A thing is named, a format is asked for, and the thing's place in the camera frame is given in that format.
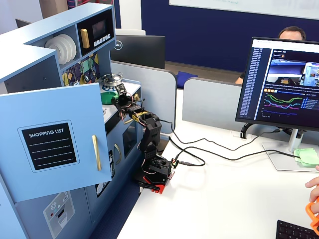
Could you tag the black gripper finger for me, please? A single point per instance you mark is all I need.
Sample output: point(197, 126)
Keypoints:
point(115, 100)
point(116, 96)

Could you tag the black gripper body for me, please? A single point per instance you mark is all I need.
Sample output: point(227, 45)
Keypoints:
point(120, 100)

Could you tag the red and black arm base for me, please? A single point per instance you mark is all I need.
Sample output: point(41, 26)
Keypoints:
point(157, 174)

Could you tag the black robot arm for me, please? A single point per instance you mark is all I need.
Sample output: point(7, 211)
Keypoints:
point(152, 134)

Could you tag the green recipient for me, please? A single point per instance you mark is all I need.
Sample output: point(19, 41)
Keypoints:
point(107, 100)

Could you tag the green recipient lid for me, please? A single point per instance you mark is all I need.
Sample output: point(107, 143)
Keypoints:
point(108, 94)

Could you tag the steel toy pot with lid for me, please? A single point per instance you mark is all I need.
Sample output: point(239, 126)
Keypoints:
point(112, 79)

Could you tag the person hand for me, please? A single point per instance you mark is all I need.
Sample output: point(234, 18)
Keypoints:
point(314, 186)

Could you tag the grey desk divider panel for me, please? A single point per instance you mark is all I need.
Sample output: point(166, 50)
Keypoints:
point(154, 92)
point(211, 102)

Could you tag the blue toy fridge door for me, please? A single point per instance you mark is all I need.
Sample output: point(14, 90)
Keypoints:
point(82, 112)

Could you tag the hanging toy utensil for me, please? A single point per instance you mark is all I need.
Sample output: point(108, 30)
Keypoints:
point(86, 77)

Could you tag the black dell monitor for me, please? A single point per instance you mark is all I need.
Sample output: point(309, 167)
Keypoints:
point(139, 52)

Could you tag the blue chair cushion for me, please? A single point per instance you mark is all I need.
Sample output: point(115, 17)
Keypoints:
point(187, 77)

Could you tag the white toy plate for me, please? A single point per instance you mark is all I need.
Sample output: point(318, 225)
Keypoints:
point(74, 44)
point(69, 47)
point(56, 51)

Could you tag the black toy microwave door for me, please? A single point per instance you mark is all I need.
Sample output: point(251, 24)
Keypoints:
point(99, 30)

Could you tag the blue toy kitchen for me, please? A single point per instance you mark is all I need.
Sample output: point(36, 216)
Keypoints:
point(27, 69)

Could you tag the whiteboard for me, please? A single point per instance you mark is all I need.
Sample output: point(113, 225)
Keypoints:
point(249, 6)

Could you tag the large monitor with graphs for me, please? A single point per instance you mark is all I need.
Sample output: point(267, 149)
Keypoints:
point(281, 82)

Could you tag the silver monitor stand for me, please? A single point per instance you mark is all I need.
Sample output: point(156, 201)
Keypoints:
point(294, 152)

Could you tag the seated person with dark hair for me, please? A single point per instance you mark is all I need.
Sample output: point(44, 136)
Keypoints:
point(291, 33)

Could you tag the green folded cloth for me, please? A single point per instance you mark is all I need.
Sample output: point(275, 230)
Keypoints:
point(307, 156)

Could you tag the black keyboard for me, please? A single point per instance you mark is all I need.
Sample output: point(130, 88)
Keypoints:
point(291, 230)

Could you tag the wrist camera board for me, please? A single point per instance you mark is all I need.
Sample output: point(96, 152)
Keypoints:
point(119, 88)

